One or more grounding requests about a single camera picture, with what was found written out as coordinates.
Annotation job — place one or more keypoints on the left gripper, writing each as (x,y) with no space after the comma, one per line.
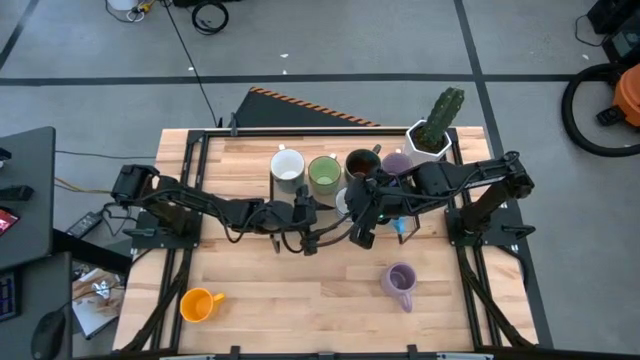
(306,215)

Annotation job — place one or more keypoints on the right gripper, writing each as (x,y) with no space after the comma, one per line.
(370,200)

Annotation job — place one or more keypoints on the blue white patterned mug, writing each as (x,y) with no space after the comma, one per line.
(341,202)

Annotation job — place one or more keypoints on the dark teal speckled mug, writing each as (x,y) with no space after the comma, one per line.
(362,162)

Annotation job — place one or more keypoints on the plain blue mug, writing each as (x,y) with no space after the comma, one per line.
(398,226)

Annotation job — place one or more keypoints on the green ribbed mug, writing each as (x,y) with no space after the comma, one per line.
(324,172)

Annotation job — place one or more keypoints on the mauve ribbed mug brown rim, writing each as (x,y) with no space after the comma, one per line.
(397,162)

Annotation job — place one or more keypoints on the lilac bubble mug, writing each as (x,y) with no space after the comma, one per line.
(398,280)

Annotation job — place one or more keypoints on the orange yellow mug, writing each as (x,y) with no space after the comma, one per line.
(197,305)

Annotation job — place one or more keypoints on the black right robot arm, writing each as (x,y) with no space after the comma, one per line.
(500,190)

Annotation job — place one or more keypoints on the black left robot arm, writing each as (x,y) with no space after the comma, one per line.
(200,202)

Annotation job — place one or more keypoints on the wooden shelf black metal legs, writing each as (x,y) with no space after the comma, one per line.
(327,205)

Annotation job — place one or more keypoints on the white hexagonal planter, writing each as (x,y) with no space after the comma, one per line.
(415,150)

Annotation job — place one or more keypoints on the black panel orange striped edge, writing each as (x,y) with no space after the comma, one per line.
(280,112)

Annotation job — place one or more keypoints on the green cactus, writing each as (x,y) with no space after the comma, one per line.
(445,112)

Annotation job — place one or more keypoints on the crumpled silver foil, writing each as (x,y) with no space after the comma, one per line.
(101,289)

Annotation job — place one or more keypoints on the black power adapter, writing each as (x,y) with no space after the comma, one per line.
(85,225)

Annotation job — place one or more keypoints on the white paper pile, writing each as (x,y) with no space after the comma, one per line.
(95,317)

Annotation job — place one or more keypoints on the black desk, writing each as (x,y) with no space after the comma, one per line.
(30,165)
(45,290)

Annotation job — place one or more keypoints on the white trash bin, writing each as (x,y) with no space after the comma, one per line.
(122,4)

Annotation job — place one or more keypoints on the black computer mouse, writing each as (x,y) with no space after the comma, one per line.
(48,335)

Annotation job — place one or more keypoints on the black remote controller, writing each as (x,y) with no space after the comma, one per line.
(17,193)

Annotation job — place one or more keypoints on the phone with lit screen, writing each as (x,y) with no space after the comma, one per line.
(6,221)

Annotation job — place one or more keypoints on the black equipment case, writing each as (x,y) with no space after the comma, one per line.
(620,30)

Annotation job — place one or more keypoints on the small black desk item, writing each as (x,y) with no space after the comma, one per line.
(4,155)

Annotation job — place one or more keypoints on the black keyboard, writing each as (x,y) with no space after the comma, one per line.
(7,295)

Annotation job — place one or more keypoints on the black metal table frame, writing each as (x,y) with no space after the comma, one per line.
(320,132)

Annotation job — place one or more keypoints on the silver metal bracket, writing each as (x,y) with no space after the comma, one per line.
(465,357)
(185,357)

